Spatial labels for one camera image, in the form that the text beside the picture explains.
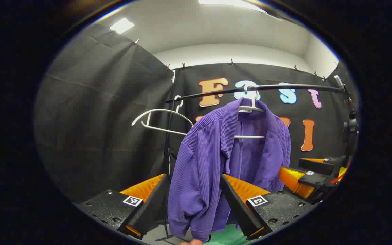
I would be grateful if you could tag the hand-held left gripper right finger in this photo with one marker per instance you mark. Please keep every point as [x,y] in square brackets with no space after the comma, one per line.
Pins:
[238,211]

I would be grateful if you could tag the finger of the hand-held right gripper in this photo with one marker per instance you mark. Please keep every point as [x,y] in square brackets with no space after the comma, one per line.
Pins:
[294,180]
[318,166]

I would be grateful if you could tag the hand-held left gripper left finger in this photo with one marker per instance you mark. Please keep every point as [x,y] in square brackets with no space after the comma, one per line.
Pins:
[155,204]

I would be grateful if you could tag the green laundry hamper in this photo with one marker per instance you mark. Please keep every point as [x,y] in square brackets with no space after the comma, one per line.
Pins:
[226,236]

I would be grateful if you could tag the purple ribbed shirt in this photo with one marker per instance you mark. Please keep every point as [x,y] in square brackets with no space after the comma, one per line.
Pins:
[202,163]

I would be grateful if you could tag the white plastic clothes hanger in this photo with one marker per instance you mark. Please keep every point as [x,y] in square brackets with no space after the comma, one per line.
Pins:
[250,109]
[163,109]

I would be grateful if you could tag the black clothes rack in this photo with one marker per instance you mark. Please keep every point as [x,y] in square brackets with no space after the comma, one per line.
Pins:
[274,86]

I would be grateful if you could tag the black tripod stand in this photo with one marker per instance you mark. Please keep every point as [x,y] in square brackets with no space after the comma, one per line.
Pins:
[350,127]

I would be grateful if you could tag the black backdrop cloth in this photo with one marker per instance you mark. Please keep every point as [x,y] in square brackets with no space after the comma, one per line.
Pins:
[97,119]

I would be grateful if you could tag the row of backdrop clips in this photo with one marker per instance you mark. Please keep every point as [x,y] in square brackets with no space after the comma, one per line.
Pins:
[231,62]

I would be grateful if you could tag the small ceiling light panel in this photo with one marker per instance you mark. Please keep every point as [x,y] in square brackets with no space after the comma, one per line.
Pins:
[121,25]

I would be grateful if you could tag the large ceiling light panel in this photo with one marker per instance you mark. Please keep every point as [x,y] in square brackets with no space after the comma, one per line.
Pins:
[230,3]

